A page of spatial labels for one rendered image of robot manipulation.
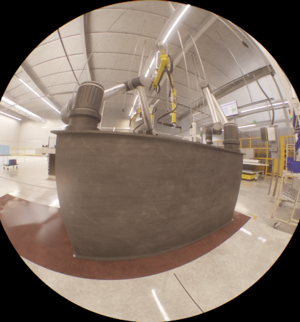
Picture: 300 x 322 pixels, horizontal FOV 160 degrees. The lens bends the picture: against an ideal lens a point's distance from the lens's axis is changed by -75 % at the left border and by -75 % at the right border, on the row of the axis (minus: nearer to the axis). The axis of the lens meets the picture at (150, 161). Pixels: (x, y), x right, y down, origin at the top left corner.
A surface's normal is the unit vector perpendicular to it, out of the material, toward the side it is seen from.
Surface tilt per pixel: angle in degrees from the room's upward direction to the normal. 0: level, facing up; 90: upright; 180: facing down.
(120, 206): 90
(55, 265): 0
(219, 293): 0
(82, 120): 90
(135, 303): 0
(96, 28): 175
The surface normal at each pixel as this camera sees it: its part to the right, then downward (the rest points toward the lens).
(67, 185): 0.31, 0.06
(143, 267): 0.06, -1.00
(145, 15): -0.04, 1.00
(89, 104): 0.70, 0.07
